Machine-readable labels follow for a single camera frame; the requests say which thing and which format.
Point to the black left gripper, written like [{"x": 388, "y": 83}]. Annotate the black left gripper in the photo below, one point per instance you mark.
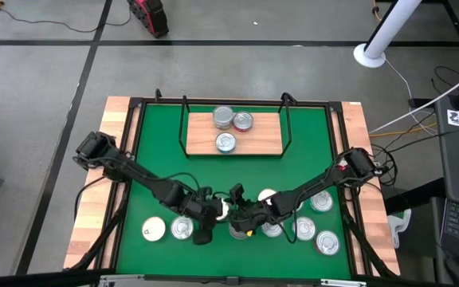
[{"x": 201, "y": 217}]

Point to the wooden shelf black metal frame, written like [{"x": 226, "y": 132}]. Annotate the wooden shelf black metal frame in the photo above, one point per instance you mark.
[{"x": 261, "y": 139}]

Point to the white cloth bag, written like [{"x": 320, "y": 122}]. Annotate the white cloth bag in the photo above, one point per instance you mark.
[{"x": 398, "y": 225}]

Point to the white pole stand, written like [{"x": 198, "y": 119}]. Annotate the white pole stand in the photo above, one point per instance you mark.
[{"x": 360, "y": 56}]

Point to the green table mat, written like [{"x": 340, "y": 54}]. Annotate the green table mat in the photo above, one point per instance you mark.
[{"x": 165, "y": 255}]

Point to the black front rail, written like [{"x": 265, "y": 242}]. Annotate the black front rail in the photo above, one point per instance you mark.
[{"x": 229, "y": 280}]

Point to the red blue Wild Planet can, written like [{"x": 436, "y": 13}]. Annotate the red blue Wild Planet can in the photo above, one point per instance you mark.
[
  {"x": 153, "y": 229},
  {"x": 266, "y": 194},
  {"x": 224, "y": 210}
]

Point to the blue yellowfin tuna can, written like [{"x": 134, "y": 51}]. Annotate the blue yellowfin tuna can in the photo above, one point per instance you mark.
[
  {"x": 181, "y": 227},
  {"x": 321, "y": 201},
  {"x": 304, "y": 228},
  {"x": 226, "y": 142}
]

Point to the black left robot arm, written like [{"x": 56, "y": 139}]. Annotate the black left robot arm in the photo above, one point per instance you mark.
[{"x": 146, "y": 179}]

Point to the white tube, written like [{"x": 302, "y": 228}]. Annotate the white tube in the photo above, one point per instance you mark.
[{"x": 428, "y": 104}]

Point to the white labelled can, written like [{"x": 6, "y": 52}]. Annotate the white labelled can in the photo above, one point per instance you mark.
[{"x": 223, "y": 114}]

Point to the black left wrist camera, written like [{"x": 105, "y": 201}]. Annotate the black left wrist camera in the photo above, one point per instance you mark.
[{"x": 213, "y": 196}]

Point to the green labelled tuna can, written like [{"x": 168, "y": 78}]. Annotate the green labelled tuna can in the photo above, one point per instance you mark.
[{"x": 223, "y": 126}]

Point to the black metal table frame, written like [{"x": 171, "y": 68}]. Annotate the black metal table frame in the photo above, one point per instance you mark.
[{"x": 237, "y": 101}]

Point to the red black equipment case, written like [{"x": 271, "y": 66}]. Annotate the red black equipment case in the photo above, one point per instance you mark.
[{"x": 150, "y": 16}]

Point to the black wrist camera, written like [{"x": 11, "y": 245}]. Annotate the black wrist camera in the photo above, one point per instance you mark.
[
  {"x": 236, "y": 192},
  {"x": 213, "y": 196}
]

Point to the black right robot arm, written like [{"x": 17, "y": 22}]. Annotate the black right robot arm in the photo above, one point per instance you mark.
[{"x": 313, "y": 185}]

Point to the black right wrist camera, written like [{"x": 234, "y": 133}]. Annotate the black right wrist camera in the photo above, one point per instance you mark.
[{"x": 236, "y": 192}]

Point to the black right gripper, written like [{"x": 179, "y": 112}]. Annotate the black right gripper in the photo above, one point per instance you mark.
[{"x": 253, "y": 219}]

